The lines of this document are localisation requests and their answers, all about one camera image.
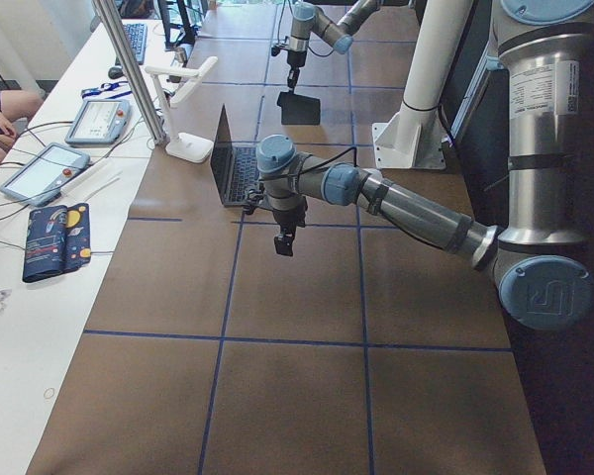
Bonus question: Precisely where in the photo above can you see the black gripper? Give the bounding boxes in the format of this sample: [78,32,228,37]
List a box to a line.
[270,196,308,256]
[287,49,306,79]

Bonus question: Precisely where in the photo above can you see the black mouse pad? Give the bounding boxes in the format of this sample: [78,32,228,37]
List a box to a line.
[277,91,321,126]

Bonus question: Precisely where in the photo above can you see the grey laptop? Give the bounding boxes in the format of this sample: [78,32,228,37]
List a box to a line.
[210,106,258,207]

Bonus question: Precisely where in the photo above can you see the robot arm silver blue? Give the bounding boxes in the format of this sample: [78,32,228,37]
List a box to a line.
[271,0,383,90]
[245,1,594,330]

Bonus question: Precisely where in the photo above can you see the white desk lamp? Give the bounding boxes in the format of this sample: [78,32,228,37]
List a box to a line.
[145,56,218,163]

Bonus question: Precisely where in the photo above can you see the black computer mouse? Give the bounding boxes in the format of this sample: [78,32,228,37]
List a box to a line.
[108,65,125,80]

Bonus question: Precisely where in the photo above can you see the black monitor stand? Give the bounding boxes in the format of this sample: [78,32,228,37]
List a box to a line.
[156,0,197,51]

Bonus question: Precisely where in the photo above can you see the black keyboard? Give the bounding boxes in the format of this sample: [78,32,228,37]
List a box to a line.
[123,23,148,65]

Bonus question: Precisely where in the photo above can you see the teach pendant far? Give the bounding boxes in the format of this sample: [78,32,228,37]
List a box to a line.
[64,99,131,147]

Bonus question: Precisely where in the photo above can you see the teach pendant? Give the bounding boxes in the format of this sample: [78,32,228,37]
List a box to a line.
[64,99,131,147]
[0,142,90,207]

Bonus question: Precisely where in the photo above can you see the dark blue space pouch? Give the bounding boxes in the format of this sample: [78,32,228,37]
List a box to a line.
[22,203,91,283]

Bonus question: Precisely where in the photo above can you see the teach pendant near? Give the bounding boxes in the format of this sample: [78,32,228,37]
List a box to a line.
[0,142,90,207]

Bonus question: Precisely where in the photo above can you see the person seated legs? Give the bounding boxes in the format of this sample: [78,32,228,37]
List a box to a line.
[0,90,43,163]

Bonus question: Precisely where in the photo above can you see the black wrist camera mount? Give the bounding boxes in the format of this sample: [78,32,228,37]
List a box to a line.
[243,183,264,216]

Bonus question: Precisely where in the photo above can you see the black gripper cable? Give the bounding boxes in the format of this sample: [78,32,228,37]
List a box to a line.
[284,144,360,180]

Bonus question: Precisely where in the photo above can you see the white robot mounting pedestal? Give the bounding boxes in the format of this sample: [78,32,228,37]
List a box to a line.
[372,0,473,170]

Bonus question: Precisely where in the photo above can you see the blue lanyard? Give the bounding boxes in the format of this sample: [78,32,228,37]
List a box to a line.
[80,81,132,100]

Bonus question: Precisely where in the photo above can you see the aluminium frame post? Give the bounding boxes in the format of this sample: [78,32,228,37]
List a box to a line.
[92,0,166,145]

